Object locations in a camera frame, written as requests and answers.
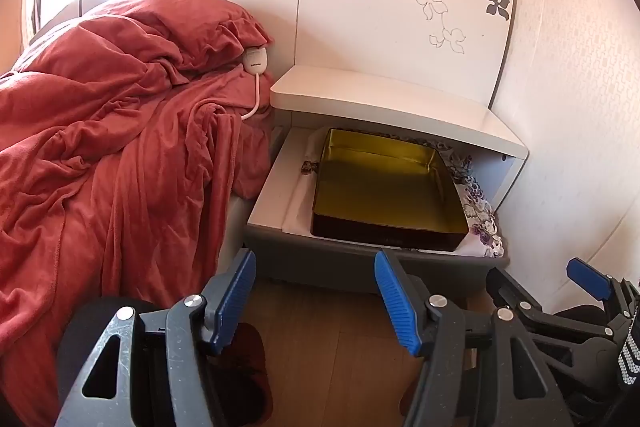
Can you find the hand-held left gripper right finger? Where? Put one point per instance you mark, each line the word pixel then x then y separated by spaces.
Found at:
pixel 395 302

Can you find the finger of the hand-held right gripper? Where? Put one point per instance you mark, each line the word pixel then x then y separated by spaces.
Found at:
pixel 505 287
pixel 587 277

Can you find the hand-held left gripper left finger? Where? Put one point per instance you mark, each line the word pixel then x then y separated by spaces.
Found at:
pixel 235 297

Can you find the grey nightstand drawer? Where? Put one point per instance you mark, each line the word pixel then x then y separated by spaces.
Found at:
pixel 350 267

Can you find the person's right hand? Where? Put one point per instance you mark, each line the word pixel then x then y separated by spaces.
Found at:
pixel 632 357

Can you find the dark red slipper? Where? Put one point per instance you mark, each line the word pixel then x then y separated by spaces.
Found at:
pixel 252 357

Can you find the white floral embroidered cloth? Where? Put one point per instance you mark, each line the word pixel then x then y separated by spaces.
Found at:
pixel 480 207

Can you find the red blanket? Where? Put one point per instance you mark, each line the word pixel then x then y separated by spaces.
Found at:
pixel 100 182

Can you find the white nightstand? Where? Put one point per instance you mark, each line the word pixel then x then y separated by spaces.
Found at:
pixel 375 97

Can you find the white floral headboard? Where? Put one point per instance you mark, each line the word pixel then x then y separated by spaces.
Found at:
pixel 375 32

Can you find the red ruffled pillow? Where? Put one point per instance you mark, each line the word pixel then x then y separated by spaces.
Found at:
pixel 175 32

